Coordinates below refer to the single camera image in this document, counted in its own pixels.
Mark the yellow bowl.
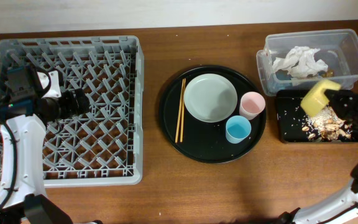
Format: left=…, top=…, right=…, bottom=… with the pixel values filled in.
left=300, top=80, right=341, bottom=117

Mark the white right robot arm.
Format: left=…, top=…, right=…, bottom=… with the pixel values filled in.
left=275, top=80, right=358, bottom=223

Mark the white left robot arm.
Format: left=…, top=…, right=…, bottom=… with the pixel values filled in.
left=0, top=89, right=90, bottom=223

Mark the grey dishwasher rack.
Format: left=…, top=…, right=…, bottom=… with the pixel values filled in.
left=0, top=35, right=144, bottom=187

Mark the black rectangular tray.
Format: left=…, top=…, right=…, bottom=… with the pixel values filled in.
left=275, top=90, right=358, bottom=143

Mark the crumpled white tissue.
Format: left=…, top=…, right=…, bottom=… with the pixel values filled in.
left=272, top=46, right=329, bottom=79

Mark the clear plastic bin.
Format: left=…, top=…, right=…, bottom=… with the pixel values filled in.
left=256, top=29, right=358, bottom=96

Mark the pink cup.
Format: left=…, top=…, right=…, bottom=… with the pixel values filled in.
left=239, top=91, right=266, bottom=120

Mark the blue cup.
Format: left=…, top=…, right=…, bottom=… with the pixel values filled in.
left=225, top=115, right=252, bottom=144

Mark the grey-green plate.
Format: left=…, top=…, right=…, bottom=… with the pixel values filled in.
left=184, top=73, right=238, bottom=123

